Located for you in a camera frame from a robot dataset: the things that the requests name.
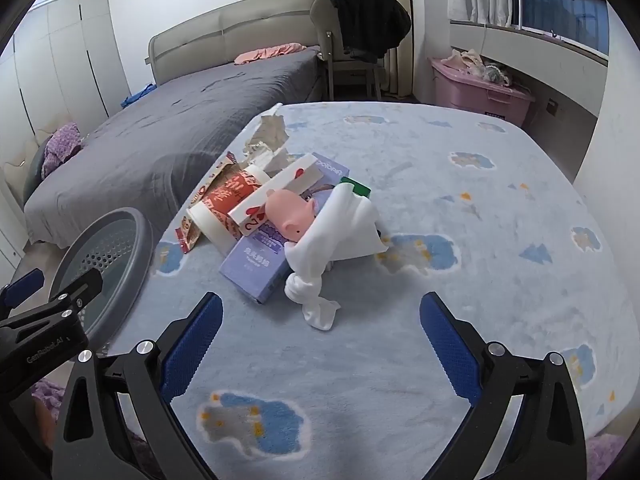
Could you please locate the white box with red hearts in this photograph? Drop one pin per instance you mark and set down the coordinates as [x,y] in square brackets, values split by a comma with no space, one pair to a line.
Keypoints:
[280,185]

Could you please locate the beige padded headboard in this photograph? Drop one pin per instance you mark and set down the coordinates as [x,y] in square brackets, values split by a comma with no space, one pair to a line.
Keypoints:
[225,30]

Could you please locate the red and white paper cup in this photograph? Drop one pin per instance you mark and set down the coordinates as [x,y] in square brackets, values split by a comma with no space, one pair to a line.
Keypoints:
[215,225]

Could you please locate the purple fuzzy cloth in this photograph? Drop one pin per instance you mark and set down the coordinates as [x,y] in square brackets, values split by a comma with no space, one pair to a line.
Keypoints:
[62,147]

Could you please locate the light blue printed blanket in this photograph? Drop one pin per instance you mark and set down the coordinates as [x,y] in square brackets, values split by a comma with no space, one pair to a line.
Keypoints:
[450,260]

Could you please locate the beige and red snack wrapper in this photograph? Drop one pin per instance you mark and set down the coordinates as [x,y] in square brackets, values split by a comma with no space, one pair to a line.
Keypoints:
[187,235]

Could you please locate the pile of light clothes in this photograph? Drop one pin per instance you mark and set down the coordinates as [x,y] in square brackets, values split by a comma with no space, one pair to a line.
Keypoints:
[470,62]

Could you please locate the metal window railing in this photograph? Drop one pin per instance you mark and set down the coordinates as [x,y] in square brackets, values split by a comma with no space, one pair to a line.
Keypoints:
[521,5]

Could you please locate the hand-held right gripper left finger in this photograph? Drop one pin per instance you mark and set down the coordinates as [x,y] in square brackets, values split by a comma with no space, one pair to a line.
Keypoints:
[192,345]

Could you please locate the black clothing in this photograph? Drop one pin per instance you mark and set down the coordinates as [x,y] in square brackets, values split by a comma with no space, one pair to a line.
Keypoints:
[370,20]

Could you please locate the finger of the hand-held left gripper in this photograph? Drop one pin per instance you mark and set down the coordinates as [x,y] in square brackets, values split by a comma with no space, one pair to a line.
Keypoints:
[22,287]
[75,295]

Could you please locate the beige chair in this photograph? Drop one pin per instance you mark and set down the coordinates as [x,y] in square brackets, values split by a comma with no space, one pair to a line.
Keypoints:
[345,70]

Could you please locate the wall socket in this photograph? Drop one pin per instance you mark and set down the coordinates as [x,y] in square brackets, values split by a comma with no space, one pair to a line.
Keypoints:
[552,105]

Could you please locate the pink cloth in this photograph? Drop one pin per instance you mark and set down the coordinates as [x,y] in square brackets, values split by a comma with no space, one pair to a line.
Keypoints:
[267,54]

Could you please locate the beige curtain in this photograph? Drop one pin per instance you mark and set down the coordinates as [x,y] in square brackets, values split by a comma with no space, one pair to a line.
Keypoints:
[397,20]

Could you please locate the grey bed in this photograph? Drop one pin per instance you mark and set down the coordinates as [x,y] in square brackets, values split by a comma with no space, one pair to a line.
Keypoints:
[150,135]

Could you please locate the blue cloth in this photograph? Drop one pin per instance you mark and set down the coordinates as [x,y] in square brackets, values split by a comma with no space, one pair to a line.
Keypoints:
[140,95]

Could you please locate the green and white box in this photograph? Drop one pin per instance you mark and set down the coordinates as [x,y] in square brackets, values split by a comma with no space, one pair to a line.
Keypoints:
[359,187]

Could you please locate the pink plastic storage box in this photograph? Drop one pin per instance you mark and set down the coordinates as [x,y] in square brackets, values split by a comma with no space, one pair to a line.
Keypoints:
[475,95]

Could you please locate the grey perforated plastic basket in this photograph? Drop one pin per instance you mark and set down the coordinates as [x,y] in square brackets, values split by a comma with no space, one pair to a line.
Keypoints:
[100,255]

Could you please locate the purple box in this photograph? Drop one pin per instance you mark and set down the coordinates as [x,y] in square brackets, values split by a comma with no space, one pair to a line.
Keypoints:
[255,265]

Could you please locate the crumpled paper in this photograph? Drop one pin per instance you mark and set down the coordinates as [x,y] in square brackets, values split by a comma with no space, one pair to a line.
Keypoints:
[267,132]

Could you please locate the white cloth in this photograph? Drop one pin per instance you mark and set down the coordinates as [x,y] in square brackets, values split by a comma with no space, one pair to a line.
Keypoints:
[345,230]

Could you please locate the white wardrobe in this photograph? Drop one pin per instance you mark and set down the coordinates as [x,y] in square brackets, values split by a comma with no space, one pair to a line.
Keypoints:
[55,75]

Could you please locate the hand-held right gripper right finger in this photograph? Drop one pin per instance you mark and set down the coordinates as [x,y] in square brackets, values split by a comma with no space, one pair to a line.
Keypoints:
[450,345]

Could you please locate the pink toy pig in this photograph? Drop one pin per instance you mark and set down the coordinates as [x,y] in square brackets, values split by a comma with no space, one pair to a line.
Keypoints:
[285,210]

